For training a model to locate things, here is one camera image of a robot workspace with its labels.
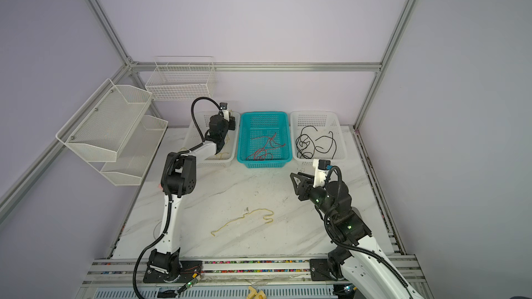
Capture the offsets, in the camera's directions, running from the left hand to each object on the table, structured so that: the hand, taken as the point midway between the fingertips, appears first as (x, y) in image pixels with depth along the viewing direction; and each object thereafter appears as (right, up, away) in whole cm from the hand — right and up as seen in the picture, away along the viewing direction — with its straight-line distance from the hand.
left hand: (229, 112), depth 107 cm
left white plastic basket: (-20, -14, +1) cm, 24 cm away
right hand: (+30, -28, -36) cm, 54 cm away
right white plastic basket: (+47, -12, +6) cm, 49 cm away
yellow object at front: (+17, -68, -38) cm, 80 cm away
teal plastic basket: (+18, -14, +11) cm, 25 cm away
